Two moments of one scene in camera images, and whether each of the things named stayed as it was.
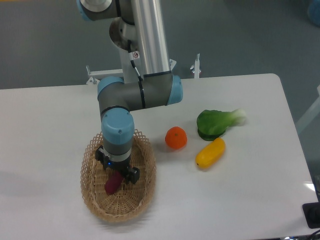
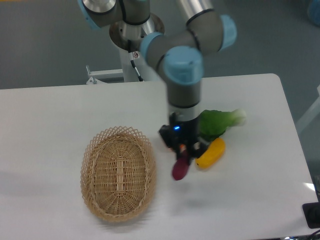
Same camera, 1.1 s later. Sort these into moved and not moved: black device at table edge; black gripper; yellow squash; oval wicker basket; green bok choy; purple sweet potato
Moved: purple sweet potato; black gripper
Not moved: black device at table edge; yellow squash; oval wicker basket; green bok choy
